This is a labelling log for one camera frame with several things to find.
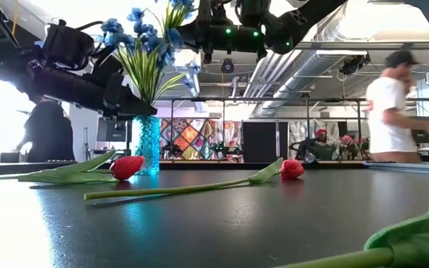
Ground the white floral cloth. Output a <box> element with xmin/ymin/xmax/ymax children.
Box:
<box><xmin>288</xmin><ymin>118</ymin><xmax>340</xmax><ymax>150</ymax></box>

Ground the person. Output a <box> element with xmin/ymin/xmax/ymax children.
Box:
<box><xmin>15</xmin><ymin>97</ymin><xmax>76</xmax><ymax>164</ymax></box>
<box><xmin>365</xmin><ymin>50</ymin><xmax>429</xmax><ymax>165</ymax></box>
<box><xmin>309</xmin><ymin>128</ymin><xmax>337</xmax><ymax>162</ymax></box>

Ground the colourful patchwork quilt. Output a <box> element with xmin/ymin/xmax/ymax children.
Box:
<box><xmin>160</xmin><ymin>118</ymin><xmax>244</xmax><ymax>162</ymax></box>

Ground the blue glass vase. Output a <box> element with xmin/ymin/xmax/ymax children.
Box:
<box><xmin>131</xmin><ymin>114</ymin><xmax>162</xmax><ymax>176</ymax></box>

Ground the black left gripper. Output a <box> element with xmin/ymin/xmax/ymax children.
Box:
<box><xmin>28</xmin><ymin>55</ymin><xmax>159</xmax><ymax>119</ymax></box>

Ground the black aluminium table frame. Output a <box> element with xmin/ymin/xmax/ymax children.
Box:
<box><xmin>0</xmin><ymin>159</ymin><xmax>429</xmax><ymax>174</ymax></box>

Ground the black panel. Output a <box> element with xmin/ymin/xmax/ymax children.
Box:
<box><xmin>242</xmin><ymin>121</ymin><xmax>290</xmax><ymax>163</ymax></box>

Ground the black hanging ceiling device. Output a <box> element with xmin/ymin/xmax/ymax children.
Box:
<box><xmin>339</xmin><ymin>53</ymin><xmax>372</xmax><ymax>76</ymax></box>

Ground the long ceiling light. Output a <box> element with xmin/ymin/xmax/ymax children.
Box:
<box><xmin>315</xmin><ymin>49</ymin><xmax>369</xmax><ymax>57</ymax></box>

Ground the black metal rack frame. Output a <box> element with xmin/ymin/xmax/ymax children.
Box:
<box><xmin>154</xmin><ymin>95</ymin><xmax>429</xmax><ymax>165</ymax></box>

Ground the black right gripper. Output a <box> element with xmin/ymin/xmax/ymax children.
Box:
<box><xmin>177</xmin><ymin>0</ymin><xmax>221</xmax><ymax>64</ymax></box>

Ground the black ceiling camera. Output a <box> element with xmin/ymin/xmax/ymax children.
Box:
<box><xmin>220</xmin><ymin>58</ymin><xmax>235</xmax><ymax>74</ymax></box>

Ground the red artificial tulip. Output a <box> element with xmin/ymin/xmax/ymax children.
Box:
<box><xmin>270</xmin><ymin>191</ymin><xmax>429</xmax><ymax>268</ymax></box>
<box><xmin>83</xmin><ymin>157</ymin><xmax>305</xmax><ymax>202</ymax></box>
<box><xmin>0</xmin><ymin>149</ymin><xmax>147</xmax><ymax>184</ymax></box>

